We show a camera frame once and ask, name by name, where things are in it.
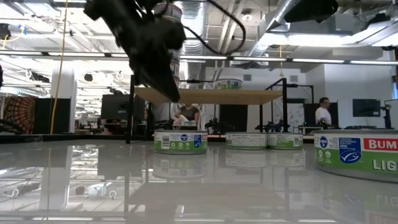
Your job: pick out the silver ribbed ventilation duct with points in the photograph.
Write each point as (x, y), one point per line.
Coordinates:
(192, 9)

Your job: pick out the tuna can green white label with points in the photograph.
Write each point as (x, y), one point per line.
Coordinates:
(227, 85)
(284, 140)
(180, 141)
(357, 155)
(245, 140)

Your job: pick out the large black screen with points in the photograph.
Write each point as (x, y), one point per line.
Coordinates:
(335, 115)

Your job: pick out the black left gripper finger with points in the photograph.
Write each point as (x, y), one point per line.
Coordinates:
(155, 76)

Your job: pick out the black camera on stand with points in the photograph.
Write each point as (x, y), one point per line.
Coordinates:
(387, 116)

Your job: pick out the small black ceiling dome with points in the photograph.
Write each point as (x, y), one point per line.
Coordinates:
(88, 77)

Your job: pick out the long ceiling light strip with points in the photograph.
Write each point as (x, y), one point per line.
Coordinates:
(317, 60)

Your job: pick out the person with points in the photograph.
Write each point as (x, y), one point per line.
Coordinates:
(189, 112)
(323, 115)

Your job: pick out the black background robot arm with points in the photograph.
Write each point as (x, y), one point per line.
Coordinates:
(275, 127)

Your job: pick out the large silver ventilation duct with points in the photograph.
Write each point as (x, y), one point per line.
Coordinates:
(286, 18)

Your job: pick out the dark room divider panel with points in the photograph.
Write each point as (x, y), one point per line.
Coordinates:
(43, 112)

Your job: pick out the black desk monitor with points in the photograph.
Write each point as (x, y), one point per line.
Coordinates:
(118, 107)

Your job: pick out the black wall monitor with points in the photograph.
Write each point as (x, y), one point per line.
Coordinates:
(367, 107)

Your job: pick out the wooden shelf black metal legs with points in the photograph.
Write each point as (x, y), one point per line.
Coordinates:
(217, 96)

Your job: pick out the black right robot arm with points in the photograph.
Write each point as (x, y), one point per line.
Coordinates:
(311, 9)

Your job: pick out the red patterned cloth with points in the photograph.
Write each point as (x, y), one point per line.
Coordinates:
(18, 109)

